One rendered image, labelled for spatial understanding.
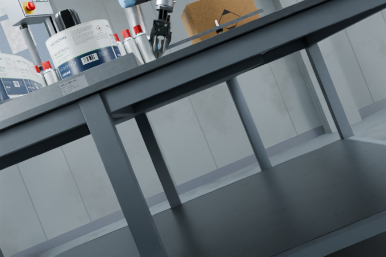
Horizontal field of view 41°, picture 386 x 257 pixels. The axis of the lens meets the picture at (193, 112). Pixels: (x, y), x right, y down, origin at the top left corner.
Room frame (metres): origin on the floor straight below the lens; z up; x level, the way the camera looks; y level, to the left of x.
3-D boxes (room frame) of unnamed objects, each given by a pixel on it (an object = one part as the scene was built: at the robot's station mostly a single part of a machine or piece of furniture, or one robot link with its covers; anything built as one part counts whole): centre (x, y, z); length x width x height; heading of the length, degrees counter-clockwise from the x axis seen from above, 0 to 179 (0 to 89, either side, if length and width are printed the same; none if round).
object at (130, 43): (2.18, 0.14, 0.98); 0.05 x 0.05 x 0.20
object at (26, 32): (2.27, 0.55, 1.18); 0.04 x 0.04 x 0.21
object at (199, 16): (2.48, -0.29, 0.99); 0.30 x 0.24 x 0.27; 98
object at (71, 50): (1.60, 0.24, 0.95); 0.20 x 0.20 x 0.14
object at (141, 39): (2.19, 0.09, 0.98); 0.05 x 0.05 x 0.20
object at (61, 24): (1.90, 0.30, 1.03); 0.09 x 0.09 x 0.30
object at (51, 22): (2.32, 0.43, 1.17); 0.04 x 0.04 x 0.67; 1
